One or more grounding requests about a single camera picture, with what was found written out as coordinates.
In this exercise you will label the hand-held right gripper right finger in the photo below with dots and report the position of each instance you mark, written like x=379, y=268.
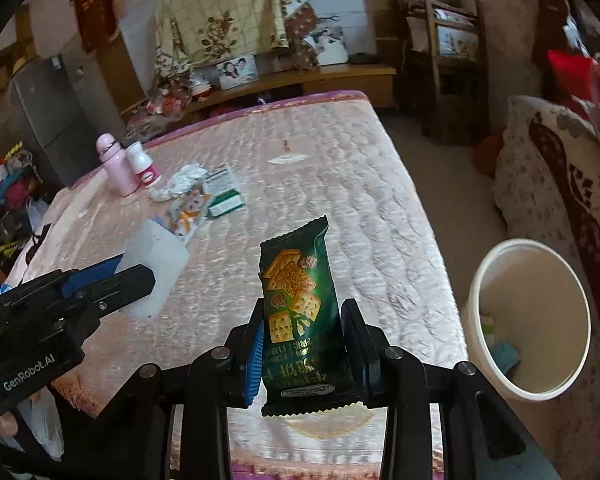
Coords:
x=360, y=365

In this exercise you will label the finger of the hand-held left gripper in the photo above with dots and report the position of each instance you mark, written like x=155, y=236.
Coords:
x=92, y=275
x=125, y=285

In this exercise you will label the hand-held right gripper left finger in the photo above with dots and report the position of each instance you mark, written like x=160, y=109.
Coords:
x=255, y=360

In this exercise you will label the green cracker packet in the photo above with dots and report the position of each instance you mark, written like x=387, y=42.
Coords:
x=300, y=280

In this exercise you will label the white round trash bin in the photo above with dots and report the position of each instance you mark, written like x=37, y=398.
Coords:
x=545, y=280

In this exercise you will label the person's left hand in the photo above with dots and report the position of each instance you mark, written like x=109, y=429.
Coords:
x=2, y=422

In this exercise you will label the white plastic bag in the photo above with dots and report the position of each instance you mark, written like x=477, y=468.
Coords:
x=36, y=217

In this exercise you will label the clear plastic bag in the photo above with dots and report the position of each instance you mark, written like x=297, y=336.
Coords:
x=45, y=425

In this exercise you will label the cartoon print snack packet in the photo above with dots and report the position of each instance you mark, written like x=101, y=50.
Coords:
x=187, y=217

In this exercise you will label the pink bottle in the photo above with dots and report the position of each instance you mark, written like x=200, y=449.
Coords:
x=117, y=170

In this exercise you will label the crumpled white tissue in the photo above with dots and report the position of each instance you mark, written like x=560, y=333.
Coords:
x=180, y=182

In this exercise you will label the white bottle with red label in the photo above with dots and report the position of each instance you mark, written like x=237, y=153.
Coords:
x=145, y=167

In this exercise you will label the small green white box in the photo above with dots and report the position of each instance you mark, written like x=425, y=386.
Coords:
x=225, y=195

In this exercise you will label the grey refrigerator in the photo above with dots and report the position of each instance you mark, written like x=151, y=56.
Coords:
x=50, y=115

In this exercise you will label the pile of flower bags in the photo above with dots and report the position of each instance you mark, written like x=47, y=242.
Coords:
x=162, y=105

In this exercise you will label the wooden shelf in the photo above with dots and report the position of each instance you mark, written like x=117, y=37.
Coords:
x=5, y=55

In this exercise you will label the framed couple photo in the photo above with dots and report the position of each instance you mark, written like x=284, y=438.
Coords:
x=236, y=72

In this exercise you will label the red bag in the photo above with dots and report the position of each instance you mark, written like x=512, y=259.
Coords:
x=487, y=155

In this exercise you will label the floral covered sofa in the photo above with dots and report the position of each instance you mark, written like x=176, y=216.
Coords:
x=540, y=175

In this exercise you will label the red hanging decoration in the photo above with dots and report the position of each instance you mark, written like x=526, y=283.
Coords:
x=97, y=5

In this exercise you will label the long wooden cabinet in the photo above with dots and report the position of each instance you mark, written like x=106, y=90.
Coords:
x=350, y=82

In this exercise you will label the floral checked cloth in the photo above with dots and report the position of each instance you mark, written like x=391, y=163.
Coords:
x=220, y=10

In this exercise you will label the brown patterned cloth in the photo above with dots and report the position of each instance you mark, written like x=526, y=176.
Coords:
x=302, y=35

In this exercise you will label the wedding photo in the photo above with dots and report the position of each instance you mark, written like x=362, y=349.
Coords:
x=327, y=47

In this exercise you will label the red cushion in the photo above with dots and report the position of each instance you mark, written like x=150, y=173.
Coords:
x=570, y=77

